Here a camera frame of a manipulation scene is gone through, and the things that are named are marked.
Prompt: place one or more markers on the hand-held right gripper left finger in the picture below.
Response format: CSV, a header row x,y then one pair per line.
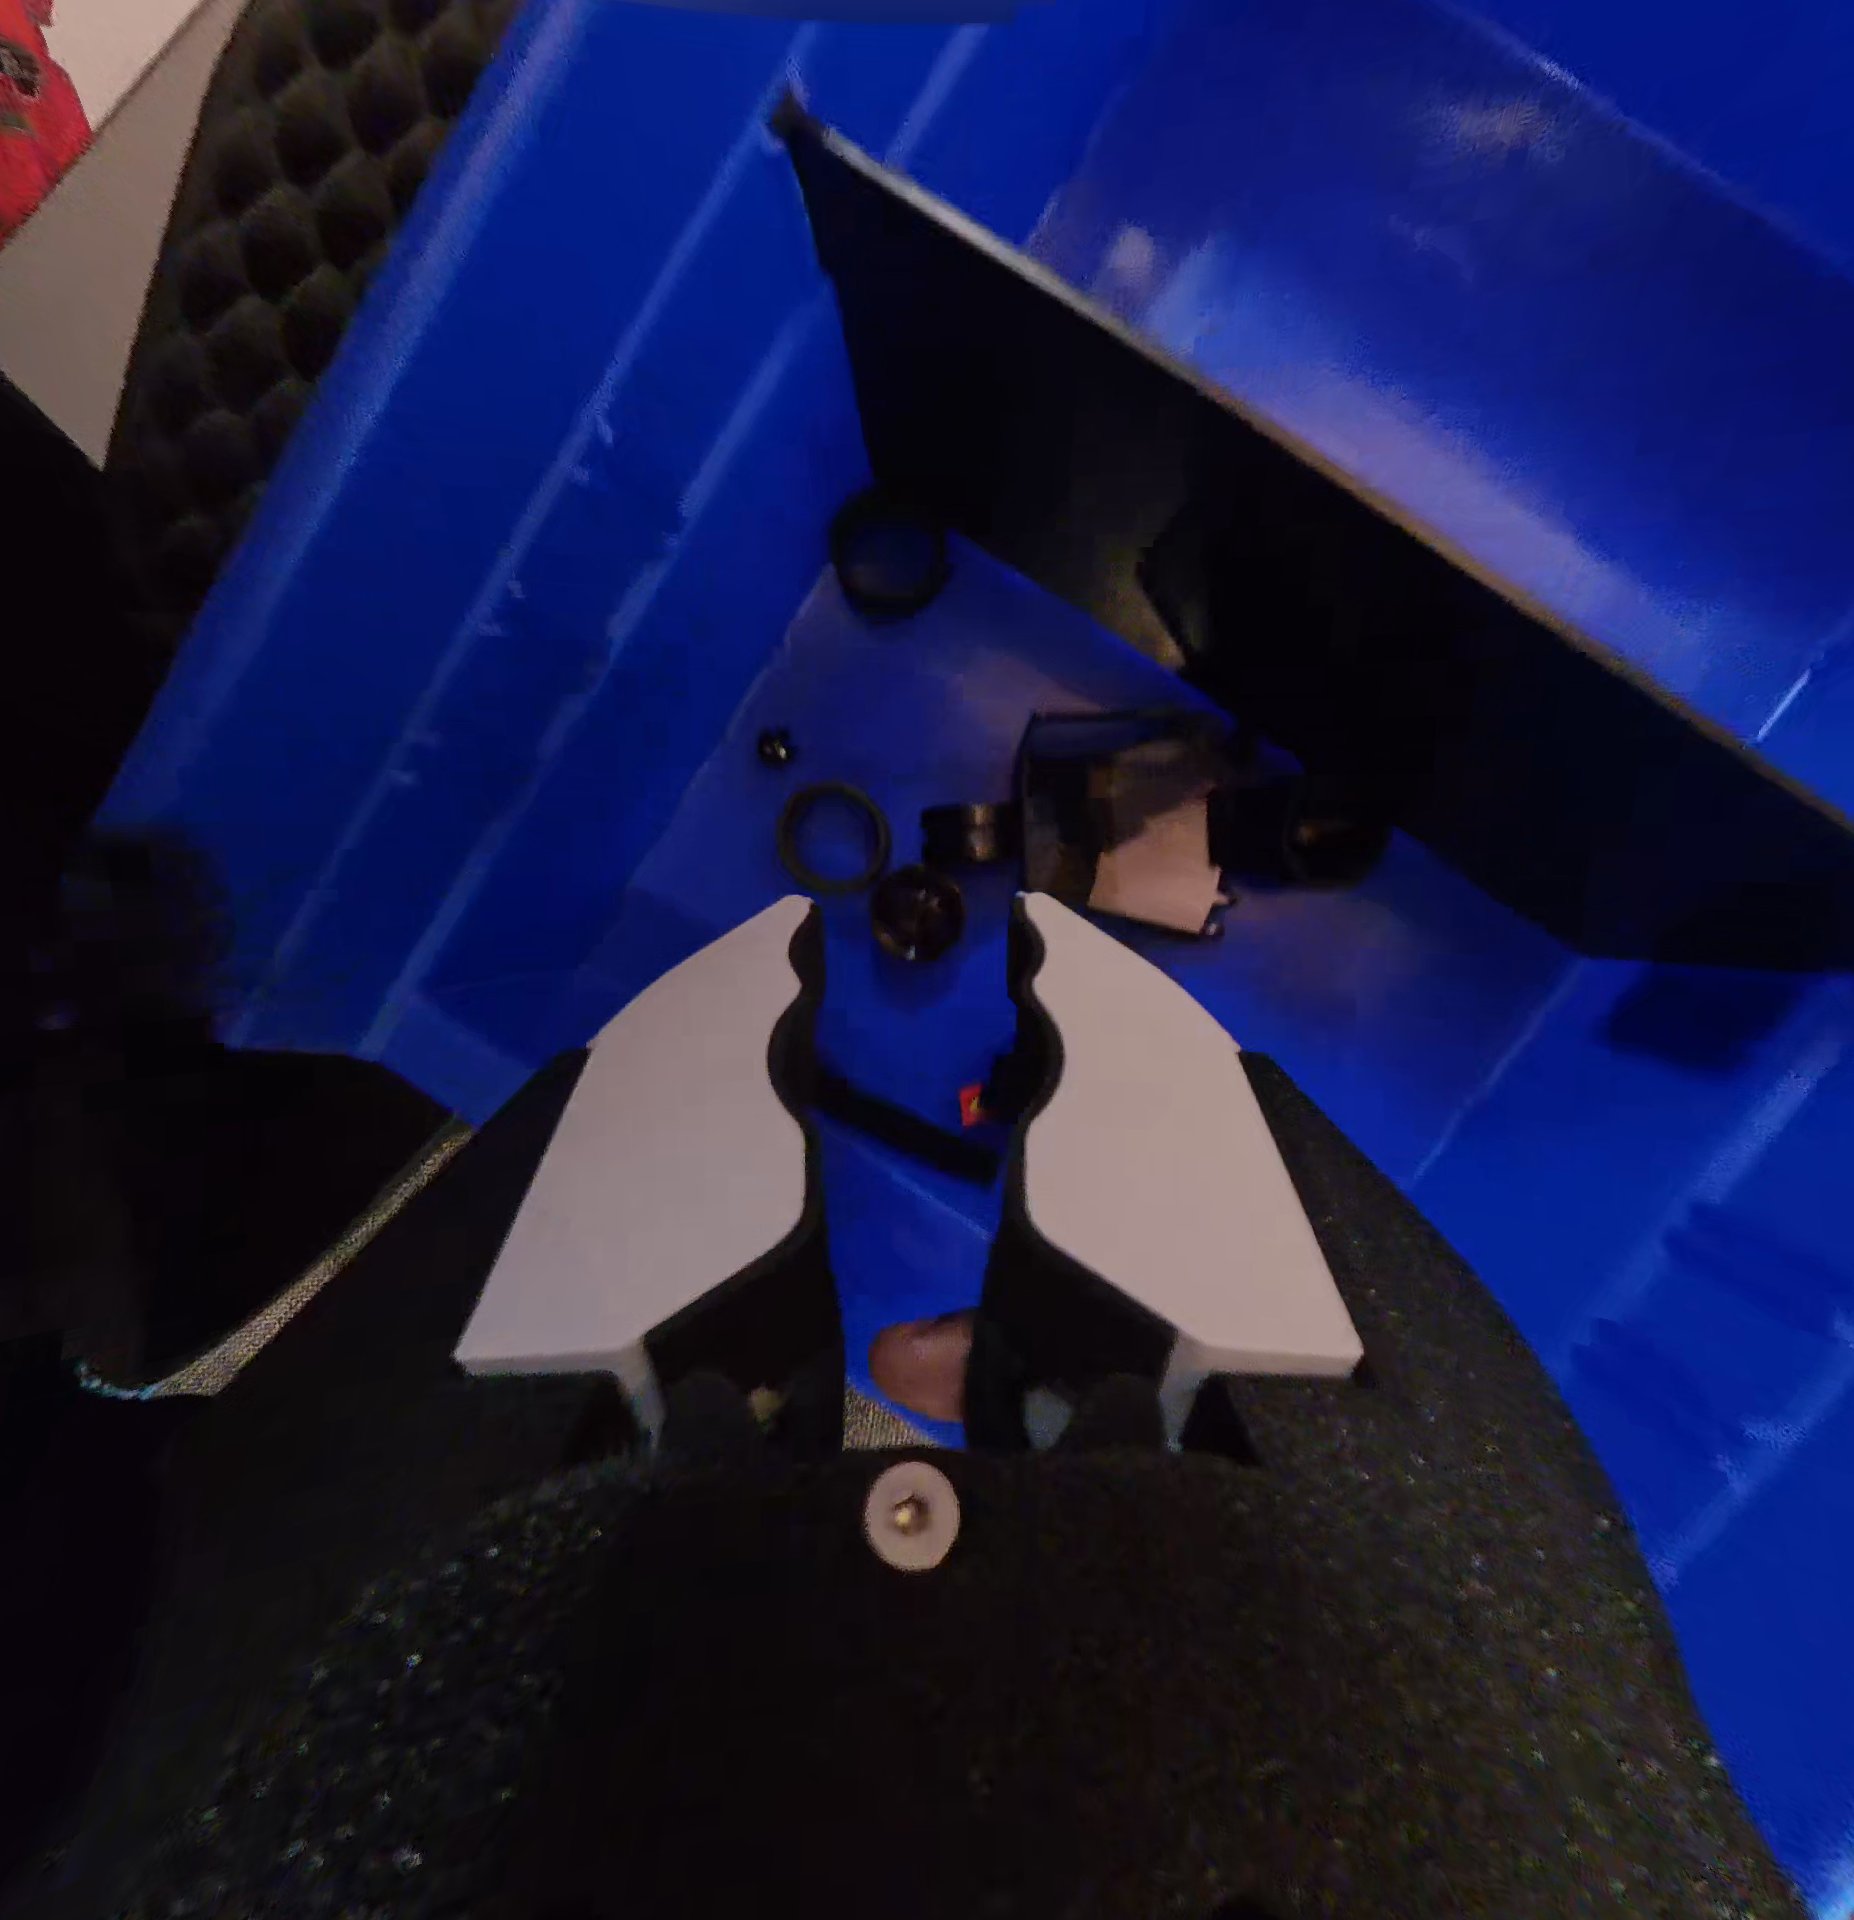
x,y
657,1169

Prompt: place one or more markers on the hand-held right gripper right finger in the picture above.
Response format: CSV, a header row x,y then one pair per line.
x,y
1170,1184

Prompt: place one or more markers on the long black lego plate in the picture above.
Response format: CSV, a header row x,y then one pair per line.
x,y
902,1127

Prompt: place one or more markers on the blue plastic storage bin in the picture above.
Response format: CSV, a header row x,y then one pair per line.
x,y
1466,1276

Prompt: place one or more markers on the black lego tyre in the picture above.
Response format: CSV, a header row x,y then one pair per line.
x,y
797,864
866,593

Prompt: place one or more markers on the black lego brick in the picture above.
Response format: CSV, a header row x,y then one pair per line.
x,y
1308,839

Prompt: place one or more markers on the black lego wheel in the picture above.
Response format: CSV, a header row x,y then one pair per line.
x,y
970,833

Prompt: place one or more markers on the tiny black lego stud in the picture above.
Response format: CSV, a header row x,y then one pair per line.
x,y
777,749

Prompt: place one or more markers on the lego instruction booklet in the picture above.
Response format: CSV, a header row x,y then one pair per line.
x,y
27,138

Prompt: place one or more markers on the person's right hand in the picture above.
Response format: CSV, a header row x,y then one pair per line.
x,y
925,1364

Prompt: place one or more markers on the small black wheel hub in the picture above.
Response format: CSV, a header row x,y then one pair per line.
x,y
912,912

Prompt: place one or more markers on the black bin divider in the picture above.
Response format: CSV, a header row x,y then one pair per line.
x,y
1313,631

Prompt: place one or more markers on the black dimpled foam sheet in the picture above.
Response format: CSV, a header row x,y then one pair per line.
x,y
280,223

